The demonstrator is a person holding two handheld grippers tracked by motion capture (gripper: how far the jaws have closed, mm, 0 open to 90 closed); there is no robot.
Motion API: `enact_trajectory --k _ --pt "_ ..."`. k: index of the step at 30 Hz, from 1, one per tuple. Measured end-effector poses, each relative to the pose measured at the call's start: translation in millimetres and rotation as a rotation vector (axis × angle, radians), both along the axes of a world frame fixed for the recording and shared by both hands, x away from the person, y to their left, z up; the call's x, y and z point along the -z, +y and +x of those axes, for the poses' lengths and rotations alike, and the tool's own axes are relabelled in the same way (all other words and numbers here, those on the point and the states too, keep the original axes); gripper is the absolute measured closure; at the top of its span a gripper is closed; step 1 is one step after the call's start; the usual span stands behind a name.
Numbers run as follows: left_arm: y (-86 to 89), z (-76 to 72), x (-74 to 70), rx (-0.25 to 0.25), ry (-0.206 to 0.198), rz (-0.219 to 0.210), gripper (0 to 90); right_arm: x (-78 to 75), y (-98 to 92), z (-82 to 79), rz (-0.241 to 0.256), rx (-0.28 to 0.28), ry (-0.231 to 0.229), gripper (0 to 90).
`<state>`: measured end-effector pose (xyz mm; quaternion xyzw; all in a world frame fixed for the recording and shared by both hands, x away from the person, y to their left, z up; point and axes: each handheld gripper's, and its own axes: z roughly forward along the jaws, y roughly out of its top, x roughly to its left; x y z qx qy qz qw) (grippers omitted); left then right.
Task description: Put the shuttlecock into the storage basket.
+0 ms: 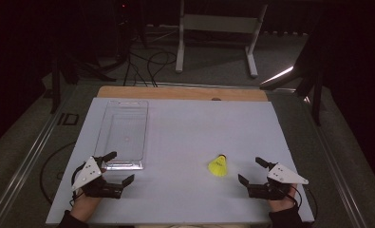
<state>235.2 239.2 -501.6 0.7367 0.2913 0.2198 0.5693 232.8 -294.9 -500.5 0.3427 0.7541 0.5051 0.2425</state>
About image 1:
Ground wooden table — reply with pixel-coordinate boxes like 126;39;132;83
97;85;269;103

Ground clear plastic container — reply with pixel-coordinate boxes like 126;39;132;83
93;100;150;171

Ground metal floor rail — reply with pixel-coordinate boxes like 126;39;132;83
303;96;366;228
0;85;77;228

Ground black floor cables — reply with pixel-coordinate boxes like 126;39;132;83
122;47;178;88

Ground white board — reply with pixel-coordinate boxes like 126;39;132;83
46;97;315;226

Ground person's left hand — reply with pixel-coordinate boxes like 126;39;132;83
70;192;103;222

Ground white metal stand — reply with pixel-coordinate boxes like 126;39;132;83
175;0;269;79

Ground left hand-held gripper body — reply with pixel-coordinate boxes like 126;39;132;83
70;155;123;200

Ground black tripod stand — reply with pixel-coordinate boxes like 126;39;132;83
50;0;136;115

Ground yellow shuttlecock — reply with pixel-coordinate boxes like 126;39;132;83
207;154;229;178

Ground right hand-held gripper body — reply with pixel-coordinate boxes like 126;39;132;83
247;161;309;201

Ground black cable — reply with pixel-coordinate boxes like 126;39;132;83
288;183;319;221
39;141;85;207

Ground person's right hand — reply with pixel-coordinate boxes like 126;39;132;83
268;185;299;213

